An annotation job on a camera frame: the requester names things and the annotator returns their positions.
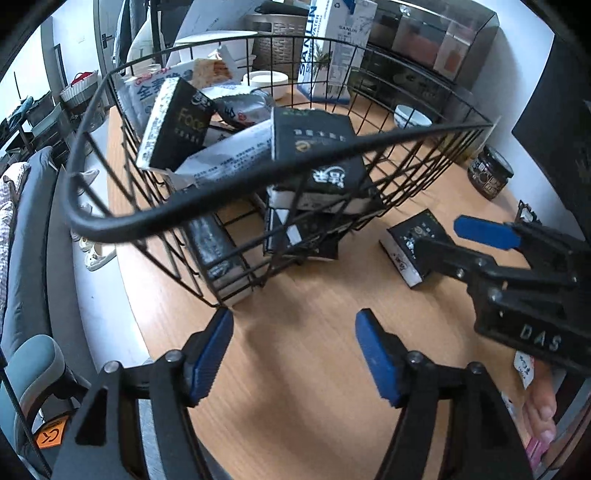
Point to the black monitor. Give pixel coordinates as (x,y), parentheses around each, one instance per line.
(558,129)

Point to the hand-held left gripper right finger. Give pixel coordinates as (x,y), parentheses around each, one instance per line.
(378,360)

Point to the grey woven basket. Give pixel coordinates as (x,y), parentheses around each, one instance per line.
(277,46)

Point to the white cracker snack packet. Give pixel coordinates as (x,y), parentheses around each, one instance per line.
(203,74)

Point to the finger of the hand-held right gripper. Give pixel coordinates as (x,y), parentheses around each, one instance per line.
(485,233)
(443,256)

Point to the white plate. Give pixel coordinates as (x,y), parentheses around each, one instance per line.
(212,39)

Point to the grey sofa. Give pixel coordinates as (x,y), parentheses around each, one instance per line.
(27,230)

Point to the dark glass jar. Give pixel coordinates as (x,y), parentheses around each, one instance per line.
(489,173)

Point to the clear acrylic organiser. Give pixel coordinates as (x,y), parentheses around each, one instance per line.
(438,50)

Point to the person's right hand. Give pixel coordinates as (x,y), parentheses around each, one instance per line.
(542,410)

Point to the white and blue carton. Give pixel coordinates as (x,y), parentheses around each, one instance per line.
(337,41)

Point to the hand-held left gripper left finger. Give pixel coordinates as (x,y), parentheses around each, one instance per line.
(210,355)

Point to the white patterned bowl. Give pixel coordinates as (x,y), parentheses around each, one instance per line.
(411,115)

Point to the black tissue pack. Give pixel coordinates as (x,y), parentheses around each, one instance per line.
(184,124)
(318,131)
(406,230)
(214,258)
(300,237)

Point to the wooden desktop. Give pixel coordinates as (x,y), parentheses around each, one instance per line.
(314,332)

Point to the white ribbed bowl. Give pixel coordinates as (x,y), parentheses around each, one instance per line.
(83,85)

